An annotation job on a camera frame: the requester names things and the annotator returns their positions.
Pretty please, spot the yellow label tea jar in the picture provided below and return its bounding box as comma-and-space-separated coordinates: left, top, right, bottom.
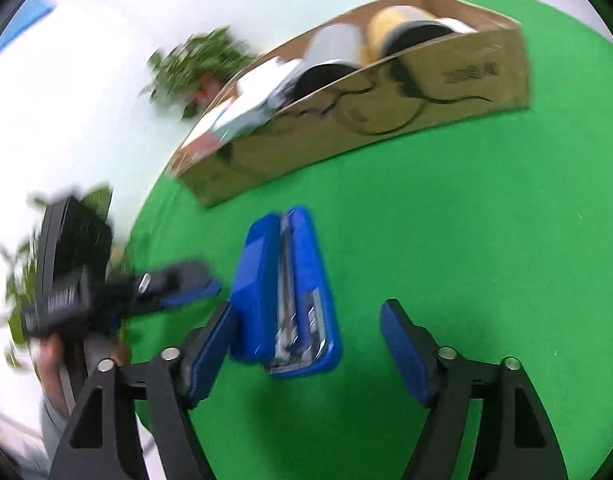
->
359, 5, 460, 66

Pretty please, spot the large leafy potted plant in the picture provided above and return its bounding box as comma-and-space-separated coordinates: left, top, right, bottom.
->
0, 185, 132, 371

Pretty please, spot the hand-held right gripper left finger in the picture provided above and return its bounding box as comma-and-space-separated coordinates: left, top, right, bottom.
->
49, 302, 236, 480

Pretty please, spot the silver metal can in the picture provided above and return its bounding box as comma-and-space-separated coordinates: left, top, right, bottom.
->
291, 22, 370, 98

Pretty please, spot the cartoon board game box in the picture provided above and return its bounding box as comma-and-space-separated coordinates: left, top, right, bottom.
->
184, 57, 302, 156

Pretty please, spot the person's left hand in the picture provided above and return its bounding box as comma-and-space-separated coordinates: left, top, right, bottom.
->
36, 335, 72, 416

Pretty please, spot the blue stapler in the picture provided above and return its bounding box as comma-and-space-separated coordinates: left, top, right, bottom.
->
230, 205, 343, 377

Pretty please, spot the small potted plant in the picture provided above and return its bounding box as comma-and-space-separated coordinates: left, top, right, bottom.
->
146, 25, 260, 121

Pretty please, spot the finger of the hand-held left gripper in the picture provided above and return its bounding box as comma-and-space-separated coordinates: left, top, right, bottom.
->
136, 261, 223, 313

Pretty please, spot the large cardboard box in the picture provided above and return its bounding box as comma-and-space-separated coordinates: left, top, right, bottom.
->
167, 0, 531, 209

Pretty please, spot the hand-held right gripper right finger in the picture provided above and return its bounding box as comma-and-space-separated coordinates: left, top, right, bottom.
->
381, 299, 567, 480

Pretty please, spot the person's left forearm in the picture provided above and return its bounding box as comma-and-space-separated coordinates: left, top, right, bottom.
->
36, 395, 77, 476

